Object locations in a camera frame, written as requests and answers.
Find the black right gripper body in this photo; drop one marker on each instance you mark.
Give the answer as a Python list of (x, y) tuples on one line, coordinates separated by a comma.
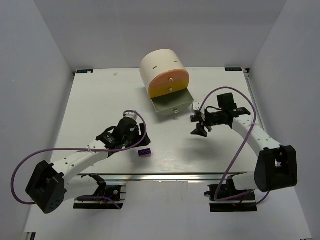
[(203, 121)]

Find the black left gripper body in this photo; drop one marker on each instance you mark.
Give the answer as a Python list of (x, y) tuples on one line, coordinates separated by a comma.
[(139, 135)]

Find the purple lego brick underside up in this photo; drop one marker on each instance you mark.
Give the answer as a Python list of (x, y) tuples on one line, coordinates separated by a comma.
[(144, 152)]

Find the orange drawer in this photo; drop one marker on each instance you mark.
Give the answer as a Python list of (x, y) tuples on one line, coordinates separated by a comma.
[(170, 76)]

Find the yellow drawer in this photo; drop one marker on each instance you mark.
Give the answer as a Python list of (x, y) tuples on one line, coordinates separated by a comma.
[(161, 87)]

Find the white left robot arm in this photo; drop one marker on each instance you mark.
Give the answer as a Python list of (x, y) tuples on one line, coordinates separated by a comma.
[(47, 186)]

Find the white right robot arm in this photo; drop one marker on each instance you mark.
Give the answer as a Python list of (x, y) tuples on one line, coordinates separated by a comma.
[(276, 166)]

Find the blue label sticker right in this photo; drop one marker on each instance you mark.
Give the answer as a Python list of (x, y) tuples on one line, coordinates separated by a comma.
[(233, 69)]

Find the blue label sticker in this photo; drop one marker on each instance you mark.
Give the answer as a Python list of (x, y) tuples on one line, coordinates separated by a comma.
[(233, 69), (84, 71)]

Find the white round drawer cabinet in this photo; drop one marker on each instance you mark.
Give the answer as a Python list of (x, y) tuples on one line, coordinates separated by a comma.
[(158, 62)]

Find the blue label sticker left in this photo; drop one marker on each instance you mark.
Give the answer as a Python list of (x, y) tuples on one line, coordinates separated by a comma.
[(84, 71)]

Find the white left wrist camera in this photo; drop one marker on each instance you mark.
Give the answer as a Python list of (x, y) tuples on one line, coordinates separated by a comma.
[(130, 116)]

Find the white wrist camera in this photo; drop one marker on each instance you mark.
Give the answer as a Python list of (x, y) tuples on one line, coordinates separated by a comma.
[(130, 116), (196, 106)]

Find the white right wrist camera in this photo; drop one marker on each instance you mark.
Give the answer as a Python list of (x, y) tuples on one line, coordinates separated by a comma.
[(196, 106)]

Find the aluminium table edge rail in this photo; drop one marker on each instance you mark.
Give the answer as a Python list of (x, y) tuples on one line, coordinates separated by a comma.
[(125, 177)]

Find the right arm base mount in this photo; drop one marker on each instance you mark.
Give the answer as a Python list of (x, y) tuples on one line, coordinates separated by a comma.
[(243, 203)]

